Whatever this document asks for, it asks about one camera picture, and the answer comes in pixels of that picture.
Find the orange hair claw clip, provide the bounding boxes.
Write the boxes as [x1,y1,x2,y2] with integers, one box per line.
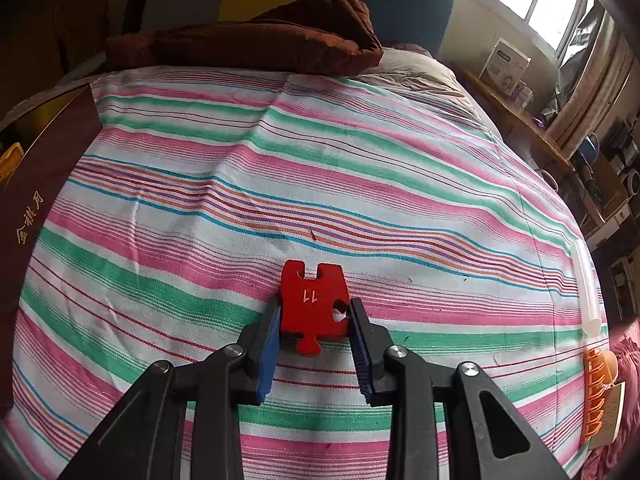
[580,347,627,450]

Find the brown quilt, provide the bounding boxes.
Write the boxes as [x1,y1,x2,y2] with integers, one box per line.
[105,0,385,77]

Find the gold tin tray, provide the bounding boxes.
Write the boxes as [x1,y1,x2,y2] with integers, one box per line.
[0,82,103,416]

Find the wooden window ledge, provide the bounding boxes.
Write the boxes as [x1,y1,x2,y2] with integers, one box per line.
[450,62,576,171]

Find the grey yellow blue headboard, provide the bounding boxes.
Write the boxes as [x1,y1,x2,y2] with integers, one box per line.
[125,0,456,56]

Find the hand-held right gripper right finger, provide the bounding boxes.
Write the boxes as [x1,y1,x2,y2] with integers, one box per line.
[349,297,568,480]

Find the red puzzle piece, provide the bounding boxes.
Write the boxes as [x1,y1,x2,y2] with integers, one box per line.
[279,260,353,358]

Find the white plastic tube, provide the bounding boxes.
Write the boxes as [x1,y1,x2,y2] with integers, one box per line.
[571,237,603,338]

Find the yellow plastic piece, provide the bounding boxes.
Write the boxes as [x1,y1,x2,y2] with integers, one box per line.
[0,142,23,186]

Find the white cardboard box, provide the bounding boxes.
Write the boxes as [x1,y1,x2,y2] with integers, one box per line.
[479,37,532,95]

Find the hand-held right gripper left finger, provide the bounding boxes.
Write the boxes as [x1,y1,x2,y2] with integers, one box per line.
[60,294,281,480]

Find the cluttered side desk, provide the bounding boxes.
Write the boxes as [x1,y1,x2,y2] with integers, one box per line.
[570,115,640,321]

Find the beige pillow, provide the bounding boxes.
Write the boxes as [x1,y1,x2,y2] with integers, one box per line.
[357,46,506,131]

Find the sheer grey curtain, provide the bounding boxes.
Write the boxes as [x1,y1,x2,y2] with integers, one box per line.
[545,0,638,146]

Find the striped bed sheet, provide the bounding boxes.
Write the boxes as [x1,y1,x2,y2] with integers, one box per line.
[0,67,613,480]

